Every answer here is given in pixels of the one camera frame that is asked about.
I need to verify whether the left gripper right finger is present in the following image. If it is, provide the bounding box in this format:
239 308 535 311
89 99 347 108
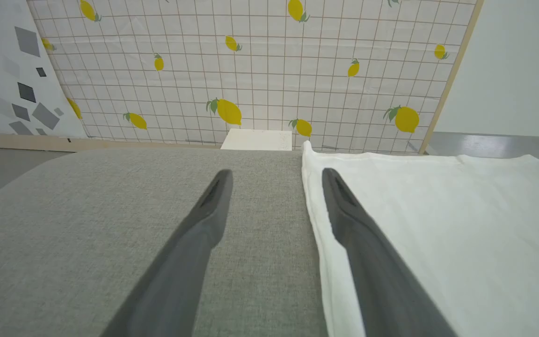
321 167 458 337

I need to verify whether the grey fabric surface cover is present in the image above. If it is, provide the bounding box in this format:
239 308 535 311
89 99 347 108
0 148 330 337

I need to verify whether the white long-sleeve garment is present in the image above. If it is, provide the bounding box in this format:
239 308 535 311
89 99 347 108
301 140 539 337

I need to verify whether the white box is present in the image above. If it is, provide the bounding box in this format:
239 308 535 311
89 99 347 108
220 128 293 151

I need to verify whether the lemon print grid partition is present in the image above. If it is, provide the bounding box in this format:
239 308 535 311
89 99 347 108
0 0 485 155

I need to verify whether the grey geometric print partition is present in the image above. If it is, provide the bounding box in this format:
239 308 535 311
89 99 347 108
0 0 88 140

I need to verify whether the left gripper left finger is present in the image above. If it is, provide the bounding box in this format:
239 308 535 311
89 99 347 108
101 169 234 337

